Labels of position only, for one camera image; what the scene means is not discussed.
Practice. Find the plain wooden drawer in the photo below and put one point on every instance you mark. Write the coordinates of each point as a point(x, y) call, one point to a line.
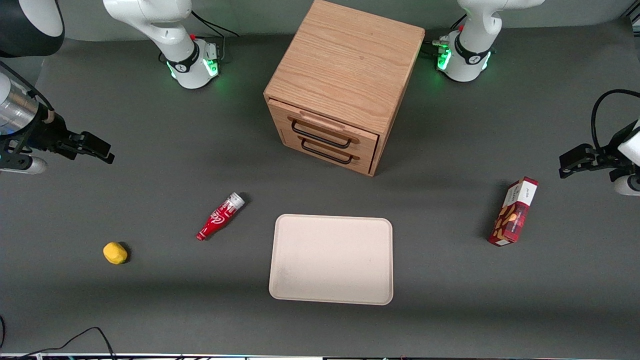
point(365, 161)

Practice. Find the red cola bottle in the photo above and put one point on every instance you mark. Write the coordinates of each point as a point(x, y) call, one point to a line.
point(220, 216)

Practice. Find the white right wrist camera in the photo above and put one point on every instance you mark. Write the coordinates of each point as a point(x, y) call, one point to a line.
point(25, 165)

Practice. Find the beige plastic tray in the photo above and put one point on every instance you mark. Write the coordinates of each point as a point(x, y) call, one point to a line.
point(331, 260)

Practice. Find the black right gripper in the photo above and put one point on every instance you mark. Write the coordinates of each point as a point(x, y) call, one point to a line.
point(48, 133)

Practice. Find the yellow lemon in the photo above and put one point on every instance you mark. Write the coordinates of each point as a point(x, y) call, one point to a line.
point(115, 253)

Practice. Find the wooden drawer with tab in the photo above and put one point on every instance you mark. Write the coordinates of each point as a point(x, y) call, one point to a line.
point(280, 116)

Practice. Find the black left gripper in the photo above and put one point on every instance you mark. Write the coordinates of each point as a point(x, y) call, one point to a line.
point(611, 150)

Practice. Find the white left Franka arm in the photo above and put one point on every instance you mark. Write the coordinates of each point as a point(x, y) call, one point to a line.
point(470, 50)

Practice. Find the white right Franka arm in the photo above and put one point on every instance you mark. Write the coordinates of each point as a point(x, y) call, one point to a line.
point(172, 37)

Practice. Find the red cookie box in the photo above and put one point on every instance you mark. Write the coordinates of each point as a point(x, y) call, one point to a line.
point(515, 212)

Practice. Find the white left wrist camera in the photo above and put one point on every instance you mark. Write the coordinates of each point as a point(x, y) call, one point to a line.
point(629, 185)

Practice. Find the wooden drawer cabinet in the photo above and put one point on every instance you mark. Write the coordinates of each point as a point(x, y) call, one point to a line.
point(350, 55)

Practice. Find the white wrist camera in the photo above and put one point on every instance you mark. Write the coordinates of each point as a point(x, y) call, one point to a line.
point(25, 165)
point(629, 185)

